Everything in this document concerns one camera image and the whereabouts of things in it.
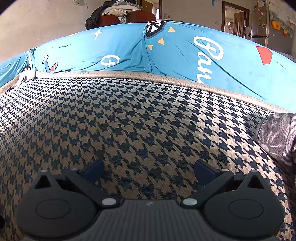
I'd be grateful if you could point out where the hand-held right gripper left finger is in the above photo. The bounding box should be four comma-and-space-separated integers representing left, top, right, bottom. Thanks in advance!
30, 159, 119, 208

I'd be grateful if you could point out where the blue printed bed sheet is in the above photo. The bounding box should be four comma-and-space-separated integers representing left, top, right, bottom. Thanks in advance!
0, 20, 296, 114

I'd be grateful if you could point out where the grey patterned fleece garment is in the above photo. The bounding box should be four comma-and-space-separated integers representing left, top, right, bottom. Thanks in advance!
256, 113, 296, 168

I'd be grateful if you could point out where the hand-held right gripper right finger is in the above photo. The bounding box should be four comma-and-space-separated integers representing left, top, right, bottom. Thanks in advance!
180, 159, 269, 208

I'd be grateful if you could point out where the brown wooden chair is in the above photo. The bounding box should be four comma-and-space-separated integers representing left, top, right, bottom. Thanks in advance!
99, 14, 121, 25
128, 11, 157, 24

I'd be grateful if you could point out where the brown framed doorway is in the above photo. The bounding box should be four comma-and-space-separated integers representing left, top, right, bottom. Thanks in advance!
141, 0, 163, 19

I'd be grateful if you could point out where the green patterned valance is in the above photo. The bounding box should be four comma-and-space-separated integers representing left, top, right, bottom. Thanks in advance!
269, 3, 296, 37

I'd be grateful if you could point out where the pile of dark jackets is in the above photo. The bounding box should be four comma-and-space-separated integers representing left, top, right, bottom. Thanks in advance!
85, 0, 143, 30

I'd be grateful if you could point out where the silver refrigerator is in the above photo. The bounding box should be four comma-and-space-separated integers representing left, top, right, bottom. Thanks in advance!
250, 0, 270, 46

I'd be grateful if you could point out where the brown wooden door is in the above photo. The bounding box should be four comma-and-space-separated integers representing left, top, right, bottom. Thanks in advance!
221, 1, 250, 39

